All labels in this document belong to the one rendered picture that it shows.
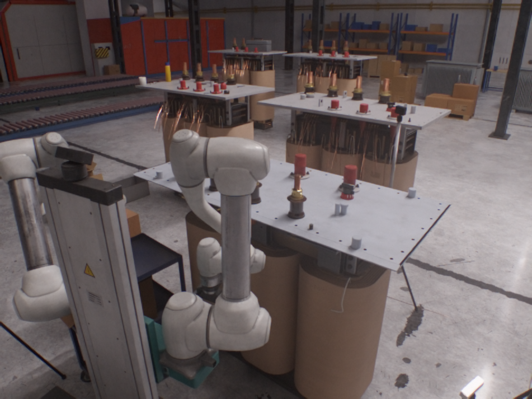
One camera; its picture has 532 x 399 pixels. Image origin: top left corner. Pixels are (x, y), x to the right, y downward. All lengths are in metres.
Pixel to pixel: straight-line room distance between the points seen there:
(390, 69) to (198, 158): 10.93
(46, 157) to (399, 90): 10.78
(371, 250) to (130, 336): 0.97
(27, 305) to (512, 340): 3.28
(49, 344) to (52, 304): 1.79
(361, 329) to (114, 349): 1.17
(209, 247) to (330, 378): 1.08
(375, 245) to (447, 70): 12.35
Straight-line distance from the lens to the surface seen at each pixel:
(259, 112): 8.98
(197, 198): 1.39
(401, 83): 11.87
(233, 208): 1.26
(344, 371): 2.28
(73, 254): 1.46
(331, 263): 1.92
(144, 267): 2.49
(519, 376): 3.40
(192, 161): 1.24
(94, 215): 1.26
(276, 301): 2.27
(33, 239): 1.80
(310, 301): 2.07
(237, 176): 1.22
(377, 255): 1.64
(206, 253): 1.64
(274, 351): 2.53
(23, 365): 3.45
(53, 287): 1.75
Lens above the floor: 2.20
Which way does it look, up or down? 24 degrees down
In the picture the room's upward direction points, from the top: straight up
